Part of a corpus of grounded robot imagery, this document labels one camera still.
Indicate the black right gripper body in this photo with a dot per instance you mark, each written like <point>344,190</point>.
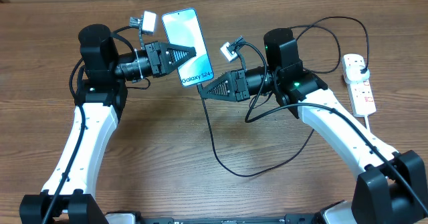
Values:
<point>243,93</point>

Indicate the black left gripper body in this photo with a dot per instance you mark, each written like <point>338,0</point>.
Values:
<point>153,50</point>

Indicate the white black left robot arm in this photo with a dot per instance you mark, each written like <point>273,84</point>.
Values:
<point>98,86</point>

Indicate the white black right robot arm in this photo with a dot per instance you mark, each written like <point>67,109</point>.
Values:
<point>391,187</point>

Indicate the white charger plug adapter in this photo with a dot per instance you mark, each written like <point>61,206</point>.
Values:
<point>354,75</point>

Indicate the white power extension strip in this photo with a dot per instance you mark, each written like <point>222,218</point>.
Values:
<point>360,94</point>

